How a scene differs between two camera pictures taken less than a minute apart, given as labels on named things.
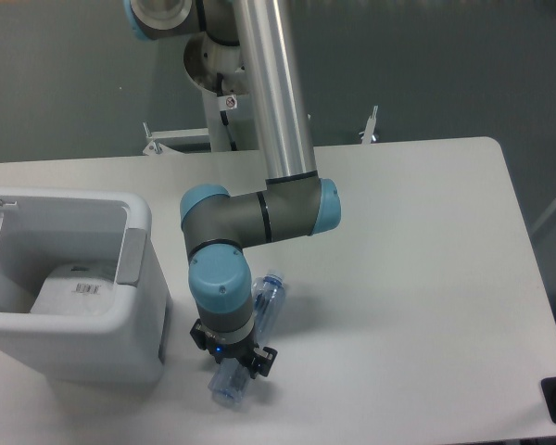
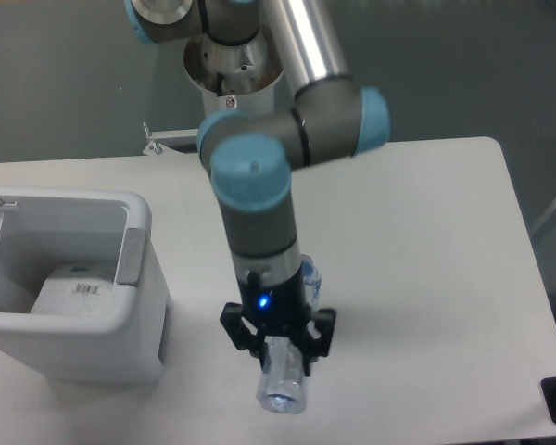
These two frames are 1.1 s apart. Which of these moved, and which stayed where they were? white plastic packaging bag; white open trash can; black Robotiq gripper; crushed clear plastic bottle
Moved: crushed clear plastic bottle; black Robotiq gripper
Stayed: white open trash can; white plastic packaging bag
